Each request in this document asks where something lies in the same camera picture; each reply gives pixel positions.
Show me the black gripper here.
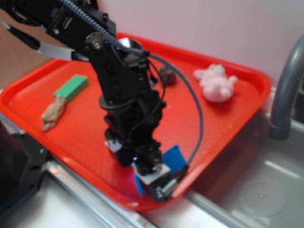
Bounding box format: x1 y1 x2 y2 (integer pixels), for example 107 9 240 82
114 142 163 176

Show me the blue sponge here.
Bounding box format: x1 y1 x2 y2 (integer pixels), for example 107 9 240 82
133 145 188 195

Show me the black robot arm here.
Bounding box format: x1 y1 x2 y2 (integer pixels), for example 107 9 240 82
0 0 164 176

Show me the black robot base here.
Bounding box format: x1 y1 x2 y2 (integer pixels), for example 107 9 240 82
0 123 49 217

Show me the dark brown rock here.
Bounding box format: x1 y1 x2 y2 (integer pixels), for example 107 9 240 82
160 65 176 86

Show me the red plastic tray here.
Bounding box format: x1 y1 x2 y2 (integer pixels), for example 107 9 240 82
0 38 271 211

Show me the green rectangular block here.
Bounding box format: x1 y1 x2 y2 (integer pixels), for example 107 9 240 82
54 75 89 103

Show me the brown crumpled cloth piece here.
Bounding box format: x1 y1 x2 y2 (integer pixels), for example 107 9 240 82
41 95 67 131

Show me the pink plush bunny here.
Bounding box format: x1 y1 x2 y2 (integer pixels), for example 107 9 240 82
193 64 238 103

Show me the grey sink basin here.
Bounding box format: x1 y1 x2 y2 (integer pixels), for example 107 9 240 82
184 89 304 228

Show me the grey faucet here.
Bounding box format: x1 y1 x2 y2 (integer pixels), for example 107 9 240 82
268 37 304 140

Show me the brown cardboard panel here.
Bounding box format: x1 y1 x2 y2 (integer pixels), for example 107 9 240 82
0 11 61 88

